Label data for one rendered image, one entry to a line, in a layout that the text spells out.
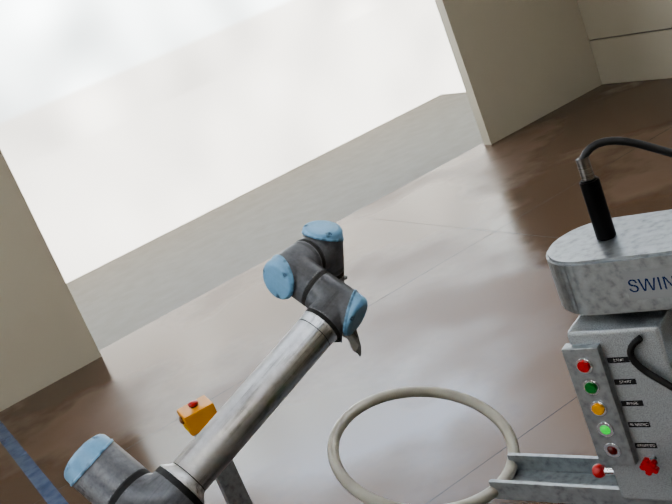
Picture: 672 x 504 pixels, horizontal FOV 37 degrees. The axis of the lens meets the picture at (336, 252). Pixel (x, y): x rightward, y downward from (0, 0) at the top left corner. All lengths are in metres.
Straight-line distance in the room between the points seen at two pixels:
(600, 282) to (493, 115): 8.41
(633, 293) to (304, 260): 0.68
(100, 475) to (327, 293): 0.58
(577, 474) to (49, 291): 6.48
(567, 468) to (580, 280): 0.65
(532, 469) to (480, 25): 8.08
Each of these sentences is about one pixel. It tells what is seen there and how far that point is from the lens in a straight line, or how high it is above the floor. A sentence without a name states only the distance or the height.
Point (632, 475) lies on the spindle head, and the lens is 2.27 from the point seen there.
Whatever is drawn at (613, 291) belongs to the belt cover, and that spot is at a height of 1.63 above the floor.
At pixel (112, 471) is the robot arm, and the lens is 2.03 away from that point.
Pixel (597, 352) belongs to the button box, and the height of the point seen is 1.51.
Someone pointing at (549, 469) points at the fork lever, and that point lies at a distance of 2.57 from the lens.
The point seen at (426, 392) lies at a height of 1.23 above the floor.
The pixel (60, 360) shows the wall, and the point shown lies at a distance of 8.64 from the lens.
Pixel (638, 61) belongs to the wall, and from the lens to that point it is 10.87.
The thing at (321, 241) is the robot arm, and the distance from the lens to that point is 2.22.
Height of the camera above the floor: 2.43
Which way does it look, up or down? 16 degrees down
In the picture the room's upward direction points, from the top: 22 degrees counter-clockwise
